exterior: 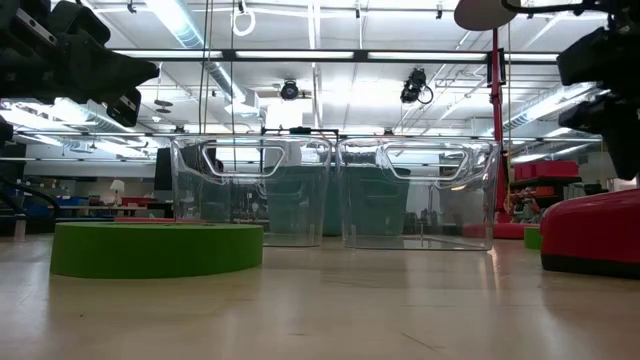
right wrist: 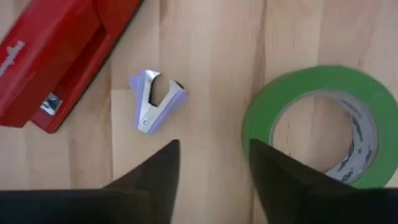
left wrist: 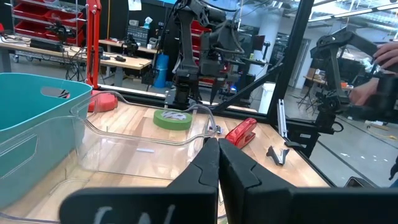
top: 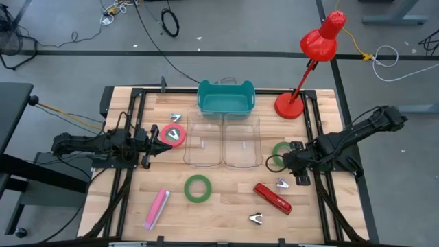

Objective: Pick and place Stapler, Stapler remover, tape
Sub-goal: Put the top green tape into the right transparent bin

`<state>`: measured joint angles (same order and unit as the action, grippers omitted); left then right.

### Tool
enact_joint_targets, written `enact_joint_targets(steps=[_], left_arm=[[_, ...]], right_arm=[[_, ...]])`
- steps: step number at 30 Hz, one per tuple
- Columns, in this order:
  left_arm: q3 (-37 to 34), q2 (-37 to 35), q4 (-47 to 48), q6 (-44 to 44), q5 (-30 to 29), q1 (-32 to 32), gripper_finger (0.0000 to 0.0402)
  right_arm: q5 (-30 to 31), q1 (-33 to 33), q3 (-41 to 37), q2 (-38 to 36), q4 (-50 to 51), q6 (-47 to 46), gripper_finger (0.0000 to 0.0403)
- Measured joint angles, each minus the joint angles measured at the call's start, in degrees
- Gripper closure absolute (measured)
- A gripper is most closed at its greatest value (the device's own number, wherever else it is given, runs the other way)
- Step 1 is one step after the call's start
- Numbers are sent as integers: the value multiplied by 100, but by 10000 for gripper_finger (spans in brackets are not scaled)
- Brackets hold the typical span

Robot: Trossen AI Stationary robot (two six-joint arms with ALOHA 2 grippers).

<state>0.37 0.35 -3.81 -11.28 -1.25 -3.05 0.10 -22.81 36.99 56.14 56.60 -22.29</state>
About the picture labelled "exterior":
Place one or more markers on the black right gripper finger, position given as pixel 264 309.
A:
pixel 627 150

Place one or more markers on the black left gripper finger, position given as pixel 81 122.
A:
pixel 110 87
pixel 100 60

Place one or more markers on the red stapler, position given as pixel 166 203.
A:
pixel 595 230

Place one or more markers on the green masking tape roll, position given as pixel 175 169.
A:
pixel 533 239
pixel 155 250

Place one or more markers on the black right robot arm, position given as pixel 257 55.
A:
pixel 625 15

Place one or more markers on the white LED light bar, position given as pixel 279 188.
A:
pixel 170 54
pixel 295 54
pixel 425 55

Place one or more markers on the red storage bin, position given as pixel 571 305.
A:
pixel 524 172
pixel 556 169

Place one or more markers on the black shelf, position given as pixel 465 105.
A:
pixel 545 181

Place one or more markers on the white table lamp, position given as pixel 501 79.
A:
pixel 117 186

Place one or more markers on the red storage tray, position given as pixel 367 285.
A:
pixel 136 201

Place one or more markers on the red desk lamp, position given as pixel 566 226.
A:
pixel 496 150

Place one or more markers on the clear plastic bin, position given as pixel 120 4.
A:
pixel 190 210
pixel 480 215

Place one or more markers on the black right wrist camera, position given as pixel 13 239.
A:
pixel 585 57

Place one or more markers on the black overhead camera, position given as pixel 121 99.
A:
pixel 289 90

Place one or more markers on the black aluminium rig frame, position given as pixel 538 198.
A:
pixel 360 55

